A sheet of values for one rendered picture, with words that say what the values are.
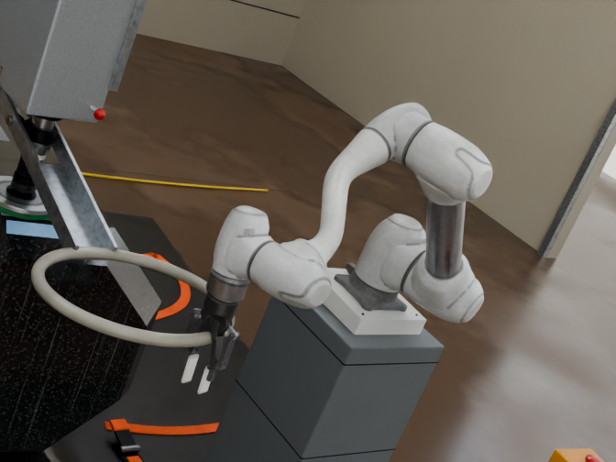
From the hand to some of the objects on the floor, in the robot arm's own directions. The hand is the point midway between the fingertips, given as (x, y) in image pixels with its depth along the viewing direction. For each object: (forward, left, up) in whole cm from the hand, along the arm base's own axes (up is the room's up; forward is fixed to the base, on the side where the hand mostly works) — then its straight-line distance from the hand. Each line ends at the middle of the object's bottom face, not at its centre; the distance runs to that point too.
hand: (197, 374), depth 232 cm
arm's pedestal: (-85, -33, -87) cm, 126 cm away
